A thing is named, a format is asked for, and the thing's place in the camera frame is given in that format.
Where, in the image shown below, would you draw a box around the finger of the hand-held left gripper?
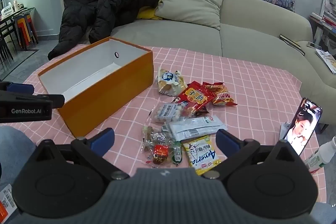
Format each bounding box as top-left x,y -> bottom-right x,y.
0,81 -> 34,95
28,94 -> 66,109

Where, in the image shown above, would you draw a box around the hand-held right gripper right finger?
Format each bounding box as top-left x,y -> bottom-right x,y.
202,129 -> 305,180

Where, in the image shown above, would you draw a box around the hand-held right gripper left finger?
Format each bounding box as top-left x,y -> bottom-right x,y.
35,127 -> 130,180

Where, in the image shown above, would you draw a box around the yellow white snack packet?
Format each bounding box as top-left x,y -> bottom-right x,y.
182,135 -> 224,176

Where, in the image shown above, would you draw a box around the long white grey packet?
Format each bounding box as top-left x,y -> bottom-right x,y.
167,115 -> 227,142

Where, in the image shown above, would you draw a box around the orange cardboard box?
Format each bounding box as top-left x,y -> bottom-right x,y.
37,37 -> 154,138

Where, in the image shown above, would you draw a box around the orange red chip packet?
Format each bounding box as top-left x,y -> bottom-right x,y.
204,82 -> 238,107

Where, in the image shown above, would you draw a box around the small green packet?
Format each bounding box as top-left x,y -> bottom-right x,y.
172,144 -> 183,167

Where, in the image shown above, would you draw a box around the clear packet with red label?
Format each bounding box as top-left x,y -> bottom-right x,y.
141,125 -> 181,168

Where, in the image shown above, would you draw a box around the clear packet of white balls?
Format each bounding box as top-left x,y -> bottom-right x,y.
150,103 -> 185,124

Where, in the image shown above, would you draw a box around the person's leg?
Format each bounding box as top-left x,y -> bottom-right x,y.
0,125 -> 37,180

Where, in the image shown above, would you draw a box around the black chair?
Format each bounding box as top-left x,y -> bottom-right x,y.
0,18 -> 19,67

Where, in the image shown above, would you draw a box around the red snack packet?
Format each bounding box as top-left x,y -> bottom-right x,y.
174,81 -> 216,118

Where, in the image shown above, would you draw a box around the pink checked tablecloth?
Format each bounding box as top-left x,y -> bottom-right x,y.
20,44 -> 327,204

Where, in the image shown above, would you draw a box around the stacked colourful stools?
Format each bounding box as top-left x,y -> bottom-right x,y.
13,13 -> 39,51

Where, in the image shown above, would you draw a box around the grey phone stand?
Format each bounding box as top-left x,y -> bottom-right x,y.
278,122 -> 292,141

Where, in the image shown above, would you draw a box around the smartphone with lit screen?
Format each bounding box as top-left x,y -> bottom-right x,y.
283,97 -> 323,156

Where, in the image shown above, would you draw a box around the white blue biscuit packet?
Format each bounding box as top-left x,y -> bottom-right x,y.
157,68 -> 188,97

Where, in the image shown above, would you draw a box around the white barcode label packet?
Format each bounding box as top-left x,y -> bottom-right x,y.
0,183 -> 19,224

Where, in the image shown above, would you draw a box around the white plastic bottle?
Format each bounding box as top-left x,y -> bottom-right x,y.
303,136 -> 336,175

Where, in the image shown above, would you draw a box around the black puffer jacket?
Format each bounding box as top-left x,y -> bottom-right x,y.
47,0 -> 162,61

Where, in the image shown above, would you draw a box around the beige sofa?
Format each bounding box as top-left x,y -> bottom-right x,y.
112,0 -> 336,132

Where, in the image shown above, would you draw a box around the dark book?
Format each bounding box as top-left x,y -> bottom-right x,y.
279,34 -> 305,56

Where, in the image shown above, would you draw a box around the yellow cushion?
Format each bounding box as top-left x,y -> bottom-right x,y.
136,0 -> 169,21

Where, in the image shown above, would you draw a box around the white yellow magazine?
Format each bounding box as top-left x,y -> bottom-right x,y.
315,49 -> 336,74

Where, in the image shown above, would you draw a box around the beige pillow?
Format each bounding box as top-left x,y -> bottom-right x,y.
155,0 -> 225,31

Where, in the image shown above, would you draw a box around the shelf of books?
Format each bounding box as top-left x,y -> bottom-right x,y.
309,0 -> 336,42

